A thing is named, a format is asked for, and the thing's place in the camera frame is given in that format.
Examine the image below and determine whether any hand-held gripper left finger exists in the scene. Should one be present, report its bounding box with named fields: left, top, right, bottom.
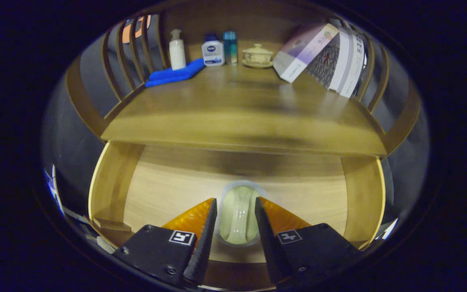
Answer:
left=112, top=198, right=218, bottom=286

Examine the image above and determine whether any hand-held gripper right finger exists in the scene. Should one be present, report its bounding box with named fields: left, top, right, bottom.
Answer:
left=255, top=197, right=362, bottom=288

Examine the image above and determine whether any scrub brush with green handle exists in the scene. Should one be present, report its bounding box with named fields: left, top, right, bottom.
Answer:
left=217, top=180, right=267, bottom=245

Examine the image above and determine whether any wooden drawer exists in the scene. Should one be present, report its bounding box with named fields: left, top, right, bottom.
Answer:
left=89, top=140, right=386, bottom=292

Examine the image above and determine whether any wooden countertop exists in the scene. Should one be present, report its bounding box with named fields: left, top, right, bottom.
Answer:
left=101, top=63, right=387, bottom=157

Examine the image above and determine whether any wooden cabinet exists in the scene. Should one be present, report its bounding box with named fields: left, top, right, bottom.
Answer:
left=65, top=0, right=422, bottom=159

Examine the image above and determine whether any blue folded cloth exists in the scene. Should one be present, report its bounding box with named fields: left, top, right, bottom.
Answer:
left=145, top=58, right=206, bottom=88

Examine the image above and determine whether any beige lidded tea cup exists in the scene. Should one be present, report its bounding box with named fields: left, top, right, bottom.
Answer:
left=242, top=43, right=274, bottom=69

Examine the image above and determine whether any dark patterned book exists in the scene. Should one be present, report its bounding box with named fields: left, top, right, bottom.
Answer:
left=304, top=34, right=341, bottom=90

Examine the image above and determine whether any white bottle with blue cap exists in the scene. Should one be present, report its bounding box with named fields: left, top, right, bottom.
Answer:
left=201, top=33, right=225, bottom=67

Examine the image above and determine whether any white pump bottle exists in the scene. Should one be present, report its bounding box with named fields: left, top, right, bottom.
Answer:
left=169, top=29, right=186, bottom=71

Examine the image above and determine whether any purple and white book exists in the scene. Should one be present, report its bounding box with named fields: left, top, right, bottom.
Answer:
left=273, top=23, right=339, bottom=84

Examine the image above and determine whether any teal bottle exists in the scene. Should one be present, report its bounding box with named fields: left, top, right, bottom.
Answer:
left=223, top=31, right=238, bottom=65

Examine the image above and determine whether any plain white book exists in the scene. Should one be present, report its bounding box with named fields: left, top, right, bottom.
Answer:
left=328, top=28, right=358, bottom=94

